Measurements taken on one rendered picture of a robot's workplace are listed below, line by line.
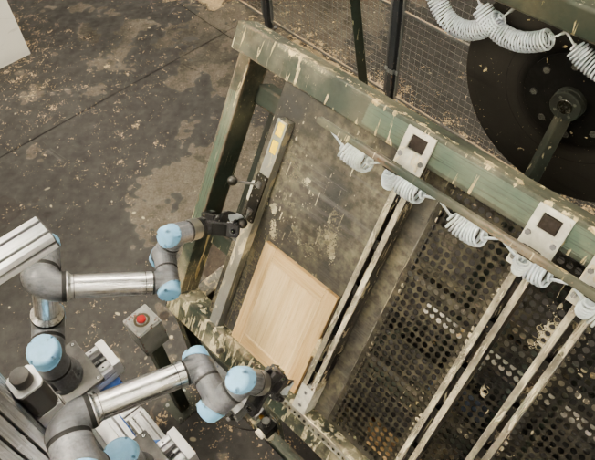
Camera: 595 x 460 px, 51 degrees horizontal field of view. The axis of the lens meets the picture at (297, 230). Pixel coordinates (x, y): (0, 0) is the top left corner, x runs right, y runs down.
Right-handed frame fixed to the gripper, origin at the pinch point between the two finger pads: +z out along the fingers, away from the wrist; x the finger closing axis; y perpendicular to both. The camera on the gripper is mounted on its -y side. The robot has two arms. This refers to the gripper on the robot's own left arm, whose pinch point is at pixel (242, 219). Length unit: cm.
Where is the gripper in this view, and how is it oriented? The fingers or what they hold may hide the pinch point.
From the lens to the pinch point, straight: 230.4
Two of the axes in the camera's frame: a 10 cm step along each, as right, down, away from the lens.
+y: -7.8, -2.3, 5.8
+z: 6.2, -2.0, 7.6
